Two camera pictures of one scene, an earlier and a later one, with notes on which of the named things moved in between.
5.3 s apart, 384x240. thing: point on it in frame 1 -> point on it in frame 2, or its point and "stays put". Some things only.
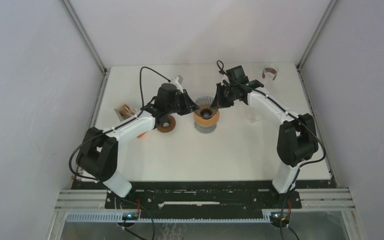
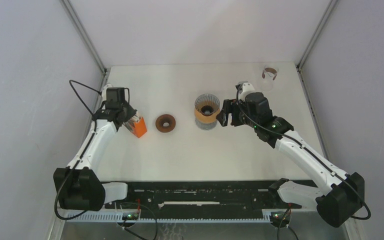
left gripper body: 175,108 -> 129,112
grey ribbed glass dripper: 205,111 stays put
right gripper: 218,101 -> 229,106
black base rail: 205,195 stays put
